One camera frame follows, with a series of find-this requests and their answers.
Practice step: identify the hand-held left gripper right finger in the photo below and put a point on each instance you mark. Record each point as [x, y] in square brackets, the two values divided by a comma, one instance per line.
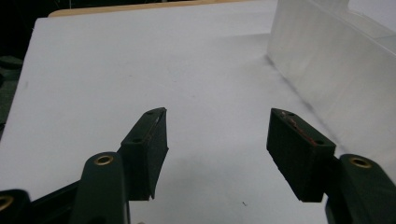
[299, 152]

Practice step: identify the translucent plastic storage box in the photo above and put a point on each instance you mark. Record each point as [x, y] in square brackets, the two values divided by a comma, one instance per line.
[336, 71]

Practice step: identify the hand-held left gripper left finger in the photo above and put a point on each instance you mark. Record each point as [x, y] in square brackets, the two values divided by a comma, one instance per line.
[141, 161]

